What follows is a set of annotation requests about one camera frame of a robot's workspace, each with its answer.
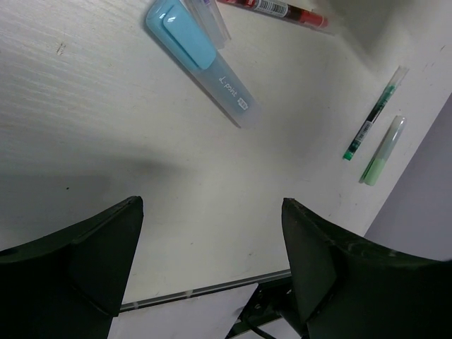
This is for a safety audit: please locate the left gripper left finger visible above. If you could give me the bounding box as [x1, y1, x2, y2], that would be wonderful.
[1, 196, 143, 338]

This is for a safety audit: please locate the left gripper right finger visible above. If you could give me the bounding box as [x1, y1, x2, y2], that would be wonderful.
[280, 198, 451, 338]

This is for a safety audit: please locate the green highlighter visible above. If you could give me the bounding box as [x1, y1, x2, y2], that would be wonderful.
[359, 116, 406, 186]

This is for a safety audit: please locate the blue highlighter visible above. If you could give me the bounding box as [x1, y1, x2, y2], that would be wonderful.
[145, 1, 261, 128]

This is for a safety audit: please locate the green gel pen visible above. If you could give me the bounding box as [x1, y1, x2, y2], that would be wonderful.
[343, 66, 409, 161]

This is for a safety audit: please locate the red gel pen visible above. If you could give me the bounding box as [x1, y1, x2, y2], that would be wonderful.
[220, 0, 336, 34]

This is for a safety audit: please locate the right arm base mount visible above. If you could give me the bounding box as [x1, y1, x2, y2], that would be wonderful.
[226, 270, 302, 338]

